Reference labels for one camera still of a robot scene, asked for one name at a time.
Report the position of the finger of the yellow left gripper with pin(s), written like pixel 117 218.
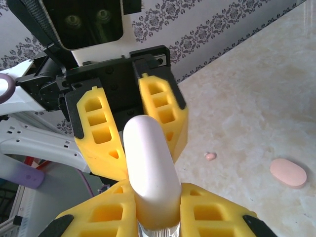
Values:
pixel 180 123
pixel 98 158

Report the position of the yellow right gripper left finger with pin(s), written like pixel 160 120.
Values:
pixel 81 209

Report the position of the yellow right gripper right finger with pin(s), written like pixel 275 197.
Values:
pixel 222 202

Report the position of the white earbud charging case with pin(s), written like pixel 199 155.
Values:
pixel 150 160

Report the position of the pink earbud charging case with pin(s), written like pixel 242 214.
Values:
pixel 287 172

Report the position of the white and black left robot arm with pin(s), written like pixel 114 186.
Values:
pixel 37 143

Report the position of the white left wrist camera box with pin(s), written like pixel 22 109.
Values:
pixel 128 29

